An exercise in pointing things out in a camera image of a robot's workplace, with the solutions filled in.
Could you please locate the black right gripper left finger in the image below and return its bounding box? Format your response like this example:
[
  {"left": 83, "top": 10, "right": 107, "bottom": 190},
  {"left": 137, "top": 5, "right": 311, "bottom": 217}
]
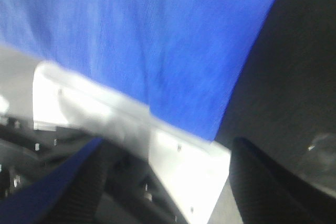
[{"left": 52, "top": 140, "right": 109, "bottom": 223}]

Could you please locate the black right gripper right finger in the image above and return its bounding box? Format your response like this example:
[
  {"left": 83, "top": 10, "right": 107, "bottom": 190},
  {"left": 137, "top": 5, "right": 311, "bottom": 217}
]
[{"left": 229, "top": 138, "right": 335, "bottom": 223}]

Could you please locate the blue microfibre towel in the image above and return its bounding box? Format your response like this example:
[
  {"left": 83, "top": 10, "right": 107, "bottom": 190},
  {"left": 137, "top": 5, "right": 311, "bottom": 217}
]
[{"left": 0, "top": 0, "right": 289, "bottom": 224}]

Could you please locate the clear tape strip centre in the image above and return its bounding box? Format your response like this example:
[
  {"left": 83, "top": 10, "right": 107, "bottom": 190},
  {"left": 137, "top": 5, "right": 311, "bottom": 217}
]
[{"left": 296, "top": 132, "right": 336, "bottom": 193}]

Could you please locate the black table cloth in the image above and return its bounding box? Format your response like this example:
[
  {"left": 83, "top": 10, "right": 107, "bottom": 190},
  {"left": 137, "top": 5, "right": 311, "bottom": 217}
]
[{"left": 216, "top": 0, "right": 335, "bottom": 175}]

